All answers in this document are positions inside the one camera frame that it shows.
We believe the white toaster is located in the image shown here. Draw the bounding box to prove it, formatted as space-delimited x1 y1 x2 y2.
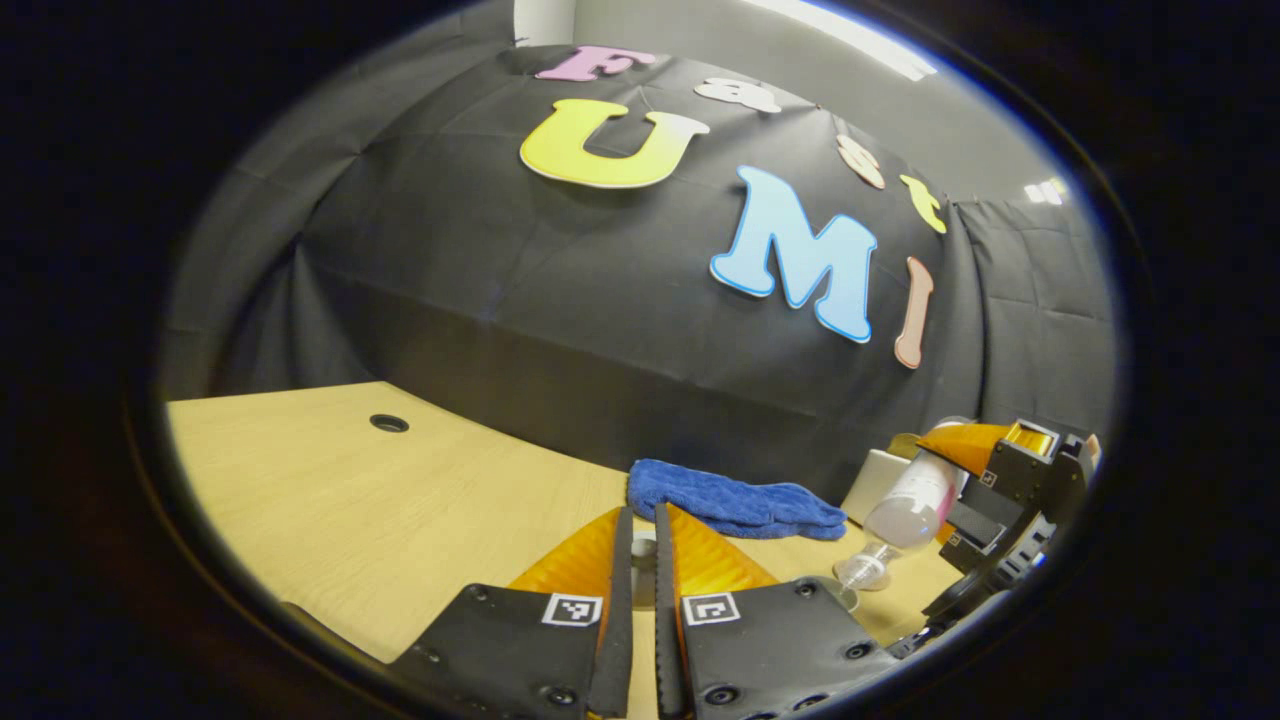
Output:
840 448 916 526

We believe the black backdrop cloth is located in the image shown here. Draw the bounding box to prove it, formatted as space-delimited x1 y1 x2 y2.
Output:
160 40 1119 506

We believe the long ceiling light panel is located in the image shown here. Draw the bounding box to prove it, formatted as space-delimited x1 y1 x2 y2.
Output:
745 0 936 81

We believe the blue towel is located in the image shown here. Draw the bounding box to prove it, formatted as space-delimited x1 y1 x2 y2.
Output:
627 458 849 542

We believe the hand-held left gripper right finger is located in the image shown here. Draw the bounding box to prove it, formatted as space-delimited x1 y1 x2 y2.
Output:
655 502 901 720

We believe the clear water bottle pink label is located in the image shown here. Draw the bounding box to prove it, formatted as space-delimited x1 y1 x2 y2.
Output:
835 418 976 593

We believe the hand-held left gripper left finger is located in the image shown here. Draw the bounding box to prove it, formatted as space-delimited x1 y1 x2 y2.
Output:
385 505 636 720

